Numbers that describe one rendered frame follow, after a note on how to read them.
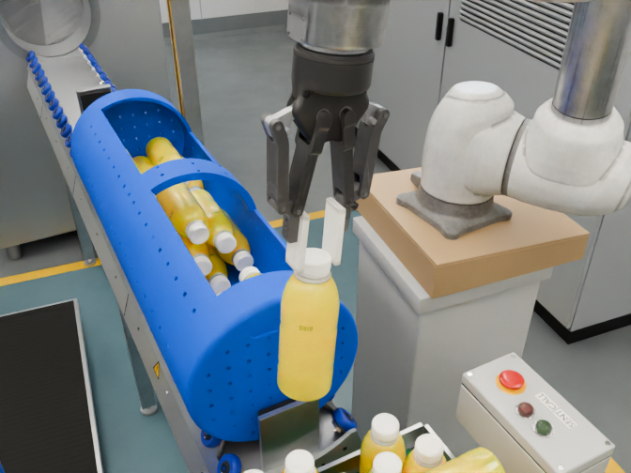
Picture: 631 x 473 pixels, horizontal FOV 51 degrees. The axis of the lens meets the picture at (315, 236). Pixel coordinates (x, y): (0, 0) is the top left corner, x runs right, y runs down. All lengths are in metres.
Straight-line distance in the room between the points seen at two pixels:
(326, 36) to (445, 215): 0.82
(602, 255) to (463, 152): 1.36
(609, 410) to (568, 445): 1.65
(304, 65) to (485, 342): 1.02
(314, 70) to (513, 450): 0.62
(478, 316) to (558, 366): 1.29
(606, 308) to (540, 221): 1.37
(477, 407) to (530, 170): 0.46
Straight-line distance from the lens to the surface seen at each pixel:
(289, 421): 1.04
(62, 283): 3.13
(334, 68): 0.59
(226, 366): 0.96
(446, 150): 1.29
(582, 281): 2.60
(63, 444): 2.26
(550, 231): 1.43
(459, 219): 1.35
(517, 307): 1.50
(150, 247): 1.13
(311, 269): 0.70
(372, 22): 0.59
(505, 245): 1.35
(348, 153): 0.66
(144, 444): 2.38
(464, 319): 1.42
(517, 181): 1.28
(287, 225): 0.67
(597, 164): 1.24
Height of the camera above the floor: 1.82
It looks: 34 degrees down
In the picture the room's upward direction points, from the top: straight up
